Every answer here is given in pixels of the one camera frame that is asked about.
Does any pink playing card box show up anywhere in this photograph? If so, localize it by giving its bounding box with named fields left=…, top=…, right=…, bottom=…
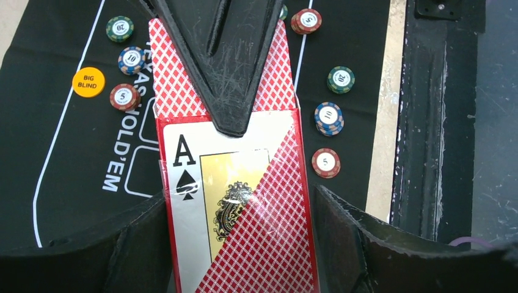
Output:
left=148, top=18, right=319, bottom=292

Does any blue poker chip top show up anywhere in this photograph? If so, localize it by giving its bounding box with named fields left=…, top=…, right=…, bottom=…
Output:
left=118, top=46, right=146, bottom=76

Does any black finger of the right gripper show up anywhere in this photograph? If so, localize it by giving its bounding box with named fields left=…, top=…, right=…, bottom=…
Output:
left=143, top=1, right=282, bottom=137

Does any red poker chip top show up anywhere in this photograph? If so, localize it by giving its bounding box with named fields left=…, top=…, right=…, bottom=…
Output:
left=109, top=84, right=141, bottom=112

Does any black poker table mat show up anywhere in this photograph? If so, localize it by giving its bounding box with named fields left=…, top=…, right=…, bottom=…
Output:
left=1, top=1, right=390, bottom=251

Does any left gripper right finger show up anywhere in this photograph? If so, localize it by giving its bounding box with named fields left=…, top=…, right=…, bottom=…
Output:
left=313, top=185, right=517, bottom=292

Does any orange round button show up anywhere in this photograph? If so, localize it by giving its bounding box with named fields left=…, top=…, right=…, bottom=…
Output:
left=72, top=67, right=106, bottom=98

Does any blue poker chip stack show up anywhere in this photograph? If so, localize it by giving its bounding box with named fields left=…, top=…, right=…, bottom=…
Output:
left=314, top=102, right=345, bottom=137

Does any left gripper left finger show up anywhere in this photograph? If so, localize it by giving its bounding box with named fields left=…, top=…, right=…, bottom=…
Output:
left=1, top=193, right=172, bottom=292

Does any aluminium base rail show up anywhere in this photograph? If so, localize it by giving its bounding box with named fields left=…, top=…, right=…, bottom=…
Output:
left=389, top=0, right=518, bottom=247

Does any green poker chip stack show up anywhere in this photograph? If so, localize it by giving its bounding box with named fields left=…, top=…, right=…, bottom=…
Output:
left=327, top=66, right=356, bottom=94

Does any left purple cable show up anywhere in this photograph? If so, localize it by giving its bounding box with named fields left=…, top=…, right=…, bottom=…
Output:
left=448, top=236, right=495, bottom=247

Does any red poker chip stack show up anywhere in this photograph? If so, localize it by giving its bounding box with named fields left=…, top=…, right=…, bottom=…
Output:
left=312, top=148, right=341, bottom=179

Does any green poker chip top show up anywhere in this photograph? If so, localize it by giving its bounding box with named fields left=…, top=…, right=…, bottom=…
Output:
left=106, top=16, right=134, bottom=43

